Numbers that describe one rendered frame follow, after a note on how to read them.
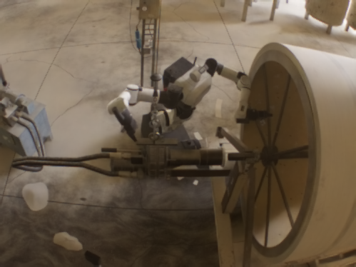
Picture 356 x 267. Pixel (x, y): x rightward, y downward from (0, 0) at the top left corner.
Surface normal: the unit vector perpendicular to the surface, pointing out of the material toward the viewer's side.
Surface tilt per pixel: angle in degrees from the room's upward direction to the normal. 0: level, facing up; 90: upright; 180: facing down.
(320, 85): 13
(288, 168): 30
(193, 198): 0
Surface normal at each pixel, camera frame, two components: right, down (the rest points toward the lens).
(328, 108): 0.09, -0.37
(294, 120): 0.08, 0.40
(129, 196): 0.08, -0.68
